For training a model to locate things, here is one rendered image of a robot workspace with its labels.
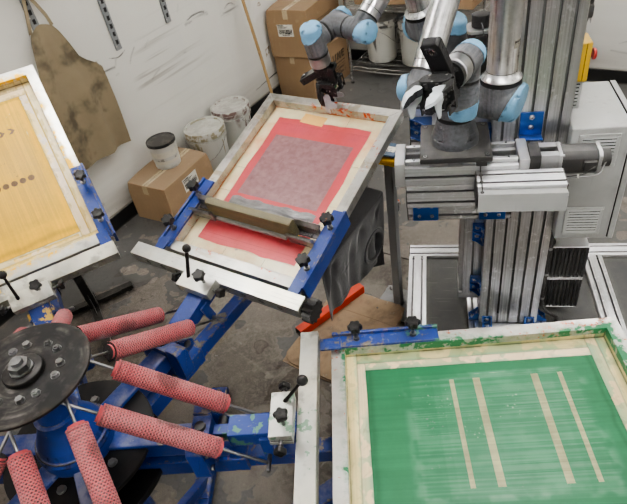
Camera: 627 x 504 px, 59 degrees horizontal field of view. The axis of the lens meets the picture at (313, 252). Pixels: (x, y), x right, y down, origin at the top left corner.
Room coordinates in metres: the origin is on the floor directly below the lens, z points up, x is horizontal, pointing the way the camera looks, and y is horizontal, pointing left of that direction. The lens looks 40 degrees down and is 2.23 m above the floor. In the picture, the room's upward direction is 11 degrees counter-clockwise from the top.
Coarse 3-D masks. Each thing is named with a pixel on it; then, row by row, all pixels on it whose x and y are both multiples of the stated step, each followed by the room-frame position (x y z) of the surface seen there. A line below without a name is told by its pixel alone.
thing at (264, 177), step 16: (272, 128) 2.00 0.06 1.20; (288, 128) 1.97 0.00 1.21; (304, 128) 1.93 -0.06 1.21; (320, 128) 1.90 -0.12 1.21; (272, 144) 1.91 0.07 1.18; (288, 144) 1.88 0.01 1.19; (304, 144) 1.85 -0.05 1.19; (256, 160) 1.86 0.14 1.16; (272, 160) 1.83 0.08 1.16; (288, 160) 1.80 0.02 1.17; (240, 176) 1.80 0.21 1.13; (256, 176) 1.78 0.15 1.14; (272, 176) 1.75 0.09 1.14; (288, 176) 1.72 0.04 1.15; (240, 192) 1.72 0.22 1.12; (256, 192) 1.70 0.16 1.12; (272, 192) 1.67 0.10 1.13; (208, 224) 1.63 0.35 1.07; (224, 224) 1.60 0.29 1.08; (208, 240) 1.56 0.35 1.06; (224, 240) 1.53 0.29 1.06; (240, 240) 1.51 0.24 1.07
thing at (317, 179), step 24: (312, 144) 1.84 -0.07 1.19; (336, 144) 1.79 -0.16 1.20; (360, 144) 1.75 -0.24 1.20; (312, 168) 1.72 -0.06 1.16; (336, 168) 1.68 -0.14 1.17; (288, 192) 1.65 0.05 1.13; (312, 192) 1.61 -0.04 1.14; (336, 192) 1.57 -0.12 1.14; (264, 240) 1.47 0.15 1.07; (288, 240) 1.44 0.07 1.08
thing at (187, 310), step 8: (192, 296) 1.27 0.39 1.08; (184, 304) 1.25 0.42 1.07; (192, 304) 1.24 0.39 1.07; (200, 304) 1.23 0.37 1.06; (208, 304) 1.26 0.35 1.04; (176, 312) 1.23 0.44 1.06; (184, 312) 1.22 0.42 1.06; (192, 312) 1.21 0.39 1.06; (200, 312) 1.23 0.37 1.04; (176, 320) 1.20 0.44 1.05; (192, 320) 1.20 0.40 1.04
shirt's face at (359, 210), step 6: (366, 192) 1.81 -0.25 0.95; (372, 192) 1.80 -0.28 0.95; (378, 192) 1.79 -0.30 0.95; (360, 198) 1.78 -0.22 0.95; (366, 198) 1.77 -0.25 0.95; (372, 198) 1.76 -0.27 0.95; (360, 204) 1.74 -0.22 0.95; (366, 204) 1.73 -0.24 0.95; (354, 210) 1.71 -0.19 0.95; (360, 210) 1.70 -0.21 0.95; (366, 210) 1.69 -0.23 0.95; (354, 216) 1.67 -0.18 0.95; (360, 216) 1.66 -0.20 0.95; (354, 222) 1.63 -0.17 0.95; (348, 228) 1.61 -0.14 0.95; (342, 240) 1.54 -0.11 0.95
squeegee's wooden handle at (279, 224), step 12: (216, 204) 1.58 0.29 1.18; (228, 204) 1.56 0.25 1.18; (216, 216) 1.61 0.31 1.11; (228, 216) 1.57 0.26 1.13; (240, 216) 1.52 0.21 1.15; (252, 216) 1.48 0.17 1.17; (264, 216) 1.46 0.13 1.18; (276, 216) 1.44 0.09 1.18; (264, 228) 1.48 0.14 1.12; (276, 228) 1.44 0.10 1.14; (288, 228) 1.40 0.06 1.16
